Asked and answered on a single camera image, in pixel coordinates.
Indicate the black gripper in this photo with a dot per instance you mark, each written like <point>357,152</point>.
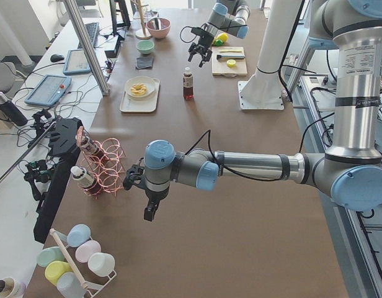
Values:
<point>153,197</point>
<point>204,41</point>

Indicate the tea bottle red liquid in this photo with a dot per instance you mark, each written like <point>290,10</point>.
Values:
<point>187,84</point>

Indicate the white serving tray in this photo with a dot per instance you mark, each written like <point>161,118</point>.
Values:
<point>140,103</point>

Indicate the tea bottle in rack front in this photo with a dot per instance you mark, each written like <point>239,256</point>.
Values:
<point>86,180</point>

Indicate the tea bottle in rack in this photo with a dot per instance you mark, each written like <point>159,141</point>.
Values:
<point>86,180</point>
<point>87,144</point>

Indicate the black knife on board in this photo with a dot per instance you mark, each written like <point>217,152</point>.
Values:
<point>230,56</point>

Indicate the green lime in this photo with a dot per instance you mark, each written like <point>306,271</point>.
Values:
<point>218,43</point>

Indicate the wooden cutting board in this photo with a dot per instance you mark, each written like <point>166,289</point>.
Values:
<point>219,67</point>

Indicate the whole yellow lemon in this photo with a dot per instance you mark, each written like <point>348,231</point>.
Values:
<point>223,37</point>

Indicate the halved lemon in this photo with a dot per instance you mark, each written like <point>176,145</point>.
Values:
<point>231,63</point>

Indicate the pink bowl with ice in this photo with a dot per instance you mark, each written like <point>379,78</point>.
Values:
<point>159,34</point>

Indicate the mint green bowl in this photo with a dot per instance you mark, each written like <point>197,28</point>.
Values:
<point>145,47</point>

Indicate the dark grey folded cloth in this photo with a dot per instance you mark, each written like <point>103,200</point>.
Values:
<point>144,62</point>

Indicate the wooden mug tree stand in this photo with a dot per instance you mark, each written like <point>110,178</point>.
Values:
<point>141,33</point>

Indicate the white round plate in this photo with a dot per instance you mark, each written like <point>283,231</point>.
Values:
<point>149,82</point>

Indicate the white plastic cup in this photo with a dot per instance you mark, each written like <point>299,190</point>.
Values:
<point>101,264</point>

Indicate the blue plastic cup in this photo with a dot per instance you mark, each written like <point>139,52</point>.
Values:
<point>78,235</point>

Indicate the pink plastic cup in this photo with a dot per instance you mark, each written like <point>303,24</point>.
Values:
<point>86,250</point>

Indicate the black long box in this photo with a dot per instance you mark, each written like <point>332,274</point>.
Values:
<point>52,201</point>

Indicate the black keyboard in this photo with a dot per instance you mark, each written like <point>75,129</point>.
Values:
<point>92,30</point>

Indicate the black plate device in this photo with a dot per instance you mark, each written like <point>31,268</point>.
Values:
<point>63,137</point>

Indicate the grey plastic cup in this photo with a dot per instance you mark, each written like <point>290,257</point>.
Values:
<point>69,286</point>

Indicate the yellow plastic cup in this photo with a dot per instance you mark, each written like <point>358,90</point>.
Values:
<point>55,270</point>

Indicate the green plastic cup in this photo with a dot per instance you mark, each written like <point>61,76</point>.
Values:
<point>48,255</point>

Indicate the blue teach pendant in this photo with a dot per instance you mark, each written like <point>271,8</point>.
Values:
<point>49,90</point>
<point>76,63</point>

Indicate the black computer mouse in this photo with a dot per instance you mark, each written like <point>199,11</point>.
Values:
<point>56,58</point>

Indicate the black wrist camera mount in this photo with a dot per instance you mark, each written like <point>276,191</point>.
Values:
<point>134,176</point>

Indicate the copper wire bottle rack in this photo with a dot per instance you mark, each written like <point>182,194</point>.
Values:
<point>109,170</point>

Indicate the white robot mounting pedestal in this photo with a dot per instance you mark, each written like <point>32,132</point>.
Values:
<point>263,90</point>

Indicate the glazed ring donut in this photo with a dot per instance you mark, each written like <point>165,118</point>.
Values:
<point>139,89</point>

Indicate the white wire cup rack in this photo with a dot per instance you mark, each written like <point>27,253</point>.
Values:
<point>95,285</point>

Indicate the green handled reacher grabber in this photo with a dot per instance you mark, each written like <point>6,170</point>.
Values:
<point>35,143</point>

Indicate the aluminium frame post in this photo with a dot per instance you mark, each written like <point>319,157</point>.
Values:
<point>81,32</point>

